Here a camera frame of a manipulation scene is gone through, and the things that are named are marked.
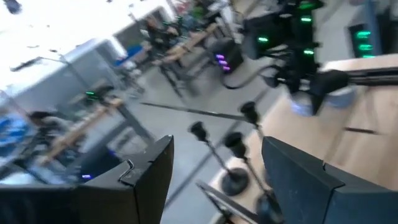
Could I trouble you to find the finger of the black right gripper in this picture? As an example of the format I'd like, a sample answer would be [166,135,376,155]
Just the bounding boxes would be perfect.
[310,68,351,116]
[263,73,282,90]

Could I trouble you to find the black computer purple lights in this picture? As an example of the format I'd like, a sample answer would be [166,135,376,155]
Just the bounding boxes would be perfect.
[213,39,245,74]

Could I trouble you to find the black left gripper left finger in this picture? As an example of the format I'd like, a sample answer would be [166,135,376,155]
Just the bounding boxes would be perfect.
[0,134,175,224]

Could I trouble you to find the person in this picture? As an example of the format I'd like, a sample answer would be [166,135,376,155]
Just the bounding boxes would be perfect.
[146,18,177,52]
[27,110,81,162]

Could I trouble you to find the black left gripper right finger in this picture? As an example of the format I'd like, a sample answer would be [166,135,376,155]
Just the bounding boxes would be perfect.
[261,136,398,224]

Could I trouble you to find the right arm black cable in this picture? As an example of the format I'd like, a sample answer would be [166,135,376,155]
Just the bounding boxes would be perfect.
[219,63,280,91]

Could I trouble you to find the black metal candlestick holder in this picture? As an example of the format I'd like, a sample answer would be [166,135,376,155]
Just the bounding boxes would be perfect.
[239,101,265,141]
[188,120,251,197]
[223,132,284,224]

